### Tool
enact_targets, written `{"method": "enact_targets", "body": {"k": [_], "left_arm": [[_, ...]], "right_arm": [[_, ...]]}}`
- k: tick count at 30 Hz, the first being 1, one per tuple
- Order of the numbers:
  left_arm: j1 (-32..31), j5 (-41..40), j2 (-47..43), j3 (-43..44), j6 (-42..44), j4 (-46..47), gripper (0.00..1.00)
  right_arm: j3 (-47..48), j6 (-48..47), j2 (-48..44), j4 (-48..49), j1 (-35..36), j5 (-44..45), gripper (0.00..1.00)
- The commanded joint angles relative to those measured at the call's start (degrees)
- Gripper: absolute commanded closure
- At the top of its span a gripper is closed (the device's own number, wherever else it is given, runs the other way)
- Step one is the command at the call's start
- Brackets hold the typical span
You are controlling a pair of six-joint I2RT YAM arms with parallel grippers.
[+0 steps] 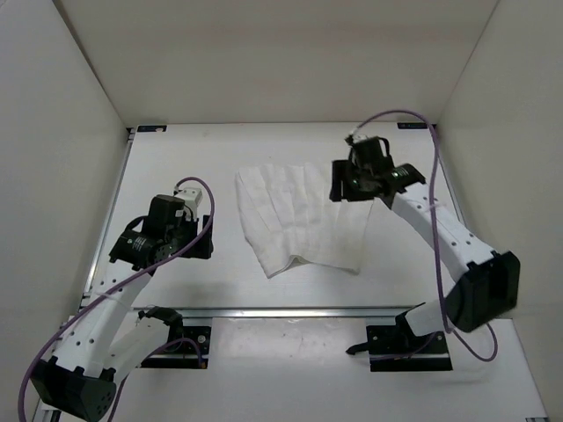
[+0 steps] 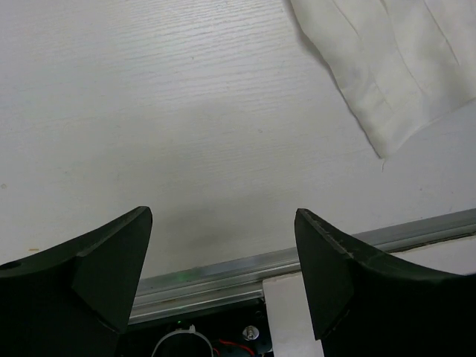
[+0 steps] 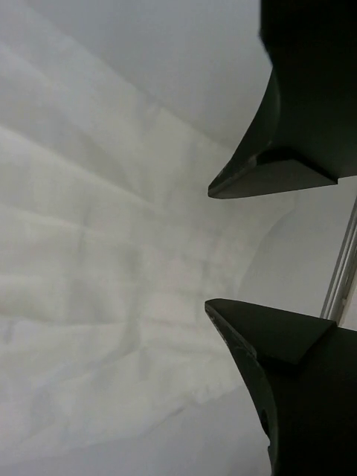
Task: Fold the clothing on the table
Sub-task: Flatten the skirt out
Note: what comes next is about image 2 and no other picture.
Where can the white pleated skirt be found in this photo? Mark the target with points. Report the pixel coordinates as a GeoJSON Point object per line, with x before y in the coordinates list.
{"type": "Point", "coordinates": [400, 65]}

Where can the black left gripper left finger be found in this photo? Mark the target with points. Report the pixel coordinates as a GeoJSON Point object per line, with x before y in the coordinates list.
{"type": "Point", "coordinates": [75, 299]}

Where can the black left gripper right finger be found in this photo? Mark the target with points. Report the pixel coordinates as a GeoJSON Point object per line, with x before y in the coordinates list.
{"type": "Point", "coordinates": [366, 302]}

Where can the aluminium table edge rail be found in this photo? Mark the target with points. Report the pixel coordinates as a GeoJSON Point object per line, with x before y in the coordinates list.
{"type": "Point", "coordinates": [234, 281]}

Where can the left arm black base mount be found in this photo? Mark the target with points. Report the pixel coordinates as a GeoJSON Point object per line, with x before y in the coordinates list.
{"type": "Point", "coordinates": [240, 329]}

